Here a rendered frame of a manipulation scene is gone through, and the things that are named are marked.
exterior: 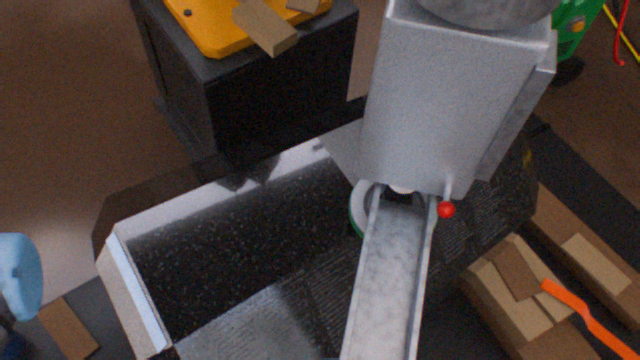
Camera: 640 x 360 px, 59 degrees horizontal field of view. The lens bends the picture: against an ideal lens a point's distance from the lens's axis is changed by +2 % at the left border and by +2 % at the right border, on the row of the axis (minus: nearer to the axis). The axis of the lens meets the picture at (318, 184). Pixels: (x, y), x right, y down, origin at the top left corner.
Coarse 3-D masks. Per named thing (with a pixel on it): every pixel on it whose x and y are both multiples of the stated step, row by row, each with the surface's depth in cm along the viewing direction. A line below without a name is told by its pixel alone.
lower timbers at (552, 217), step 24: (552, 216) 227; (552, 240) 222; (600, 240) 222; (576, 264) 217; (624, 264) 218; (600, 288) 213; (624, 288) 213; (480, 312) 210; (624, 312) 209; (504, 336) 202; (552, 336) 201; (576, 336) 201
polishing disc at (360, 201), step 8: (360, 184) 138; (368, 184) 138; (384, 184) 138; (360, 192) 136; (368, 192) 137; (416, 192) 137; (424, 192) 137; (352, 200) 135; (360, 200) 135; (368, 200) 135; (416, 200) 136; (424, 200) 136; (352, 208) 134; (360, 208) 134; (368, 208) 134; (352, 216) 134; (360, 216) 133; (360, 224) 132
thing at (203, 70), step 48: (144, 0) 186; (336, 0) 190; (192, 48) 177; (288, 48) 182; (336, 48) 197; (192, 96) 197; (240, 96) 186; (288, 96) 203; (336, 96) 222; (192, 144) 241
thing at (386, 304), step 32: (384, 224) 111; (416, 224) 111; (384, 256) 107; (416, 256) 107; (384, 288) 104; (416, 288) 101; (352, 320) 96; (384, 320) 100; (416, 320) 96; (352, 352) 97; (384, 352) 97; (416, 352) 93
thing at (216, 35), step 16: (176, 0) 181; (192, 0) 181; (208, 0) 182; (224, 0) 182; (272, 0) 183; (176, 16) 180; (192, 16) 178; (208, 16) 178; (224, 16) 179; (288, 16) 180; (304, 16) 183; (192, 32) 175; (208, 32) 175; (224, 32) 175; (240, 32) 175; (208, 48) 172; (224, 48) 172; (240, 48) 176
